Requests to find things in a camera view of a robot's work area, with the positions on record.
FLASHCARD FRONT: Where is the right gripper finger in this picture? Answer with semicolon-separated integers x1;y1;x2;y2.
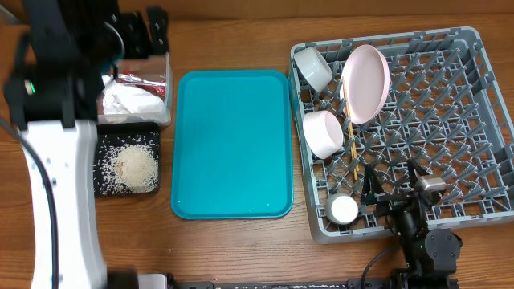
406;158;428;189
361;165;385;206

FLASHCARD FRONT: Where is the wooden chopstick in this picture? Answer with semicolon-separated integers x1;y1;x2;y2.
341;77;357;159
349;121;359;181

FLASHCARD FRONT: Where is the white cup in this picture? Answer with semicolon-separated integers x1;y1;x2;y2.
324;193;359;225

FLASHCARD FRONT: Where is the red sauce packet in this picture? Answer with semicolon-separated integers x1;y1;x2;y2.
116;73;166;98

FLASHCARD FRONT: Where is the white napkin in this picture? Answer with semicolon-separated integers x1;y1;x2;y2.
102;82;165;115

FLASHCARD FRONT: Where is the large white plate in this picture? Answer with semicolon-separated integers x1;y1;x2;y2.
340;44;390;124

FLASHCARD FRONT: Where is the grey bowl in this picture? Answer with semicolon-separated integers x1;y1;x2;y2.
293;47;332;92

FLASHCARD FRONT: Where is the pile of rice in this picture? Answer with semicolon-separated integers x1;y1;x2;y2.
94;135;160;194

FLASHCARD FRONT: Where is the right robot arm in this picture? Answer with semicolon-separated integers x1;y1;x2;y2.
361;159;463;289

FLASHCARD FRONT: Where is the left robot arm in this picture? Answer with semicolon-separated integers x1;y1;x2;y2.
1;0;174;288

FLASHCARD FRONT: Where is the clear plastic waste bin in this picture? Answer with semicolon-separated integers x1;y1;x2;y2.
96;53;173;126

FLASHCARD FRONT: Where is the grey dishwasher rack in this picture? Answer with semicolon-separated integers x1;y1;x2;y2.
288;26;513;244

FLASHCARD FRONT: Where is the black plastic tray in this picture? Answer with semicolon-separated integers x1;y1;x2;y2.
92;121;161;197

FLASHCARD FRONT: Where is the teal serving tray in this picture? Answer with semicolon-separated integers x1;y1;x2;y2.
170;70;294;220

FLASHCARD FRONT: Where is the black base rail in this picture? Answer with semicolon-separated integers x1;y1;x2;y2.
169;278;459;289

